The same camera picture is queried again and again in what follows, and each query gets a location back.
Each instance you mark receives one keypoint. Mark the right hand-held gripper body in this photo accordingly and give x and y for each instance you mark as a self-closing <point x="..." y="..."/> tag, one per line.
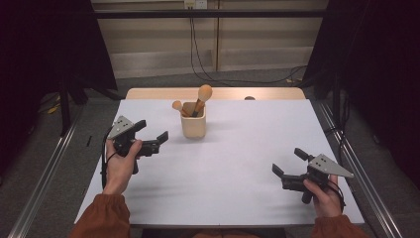
<point x="328" y="166"/>

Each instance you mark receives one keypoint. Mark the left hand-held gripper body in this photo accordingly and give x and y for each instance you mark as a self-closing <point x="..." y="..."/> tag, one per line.
<point x="121" y="129"/>

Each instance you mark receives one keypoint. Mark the beige square cup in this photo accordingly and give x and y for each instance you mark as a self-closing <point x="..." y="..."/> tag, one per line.
<point x="193" y="127"/>

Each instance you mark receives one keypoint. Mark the small makeup brush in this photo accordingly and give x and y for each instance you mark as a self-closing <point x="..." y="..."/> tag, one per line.
<point x="177" y="105"/>

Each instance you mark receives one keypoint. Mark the large makeup brush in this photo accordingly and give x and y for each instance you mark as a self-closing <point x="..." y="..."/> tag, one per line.
<point x="204" y="93"/>

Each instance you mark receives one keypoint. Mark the person's right hand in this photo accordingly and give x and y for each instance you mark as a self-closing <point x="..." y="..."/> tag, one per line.
<point x="327" y="203"/>

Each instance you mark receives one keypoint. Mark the person's left hand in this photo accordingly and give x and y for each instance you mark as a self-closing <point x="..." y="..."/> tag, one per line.
<point x="119" y="175"/>

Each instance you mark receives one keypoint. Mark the wooden table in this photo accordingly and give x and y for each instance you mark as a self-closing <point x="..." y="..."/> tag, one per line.
<point x="158" y="93"/>

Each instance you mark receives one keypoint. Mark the black metal stand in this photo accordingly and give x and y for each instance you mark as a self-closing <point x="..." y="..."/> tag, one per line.
<point x="65" y="109"/>

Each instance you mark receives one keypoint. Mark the white table sheet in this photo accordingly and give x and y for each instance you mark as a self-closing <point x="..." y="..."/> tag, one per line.
<point x="214" y="185"/>

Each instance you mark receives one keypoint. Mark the yellow strip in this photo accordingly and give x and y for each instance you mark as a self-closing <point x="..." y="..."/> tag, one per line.
<point x="52" y="109"/>

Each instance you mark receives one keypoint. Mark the dark table grommet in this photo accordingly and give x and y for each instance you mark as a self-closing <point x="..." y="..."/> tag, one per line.
<point x="249" y="98"/>

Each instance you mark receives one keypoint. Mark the person's torso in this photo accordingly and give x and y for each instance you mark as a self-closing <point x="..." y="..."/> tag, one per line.
<point x="228" y="235"/>

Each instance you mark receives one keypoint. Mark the black horizontal bar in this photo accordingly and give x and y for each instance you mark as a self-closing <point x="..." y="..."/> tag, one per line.
<point x="148" y="14"/>

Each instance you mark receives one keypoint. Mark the black curtain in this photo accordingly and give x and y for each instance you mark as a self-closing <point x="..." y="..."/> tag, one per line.
<point x="379" y="66"/>
<point x="39" y="49"/>

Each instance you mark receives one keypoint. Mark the aluminium rail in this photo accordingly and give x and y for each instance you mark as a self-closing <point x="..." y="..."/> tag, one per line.
<point x="43" y="178"/>
<point x="366" y="178"/>

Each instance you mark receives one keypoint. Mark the white wall socket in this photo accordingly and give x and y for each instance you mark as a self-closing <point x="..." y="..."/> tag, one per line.
<point x="195" y="4"/>

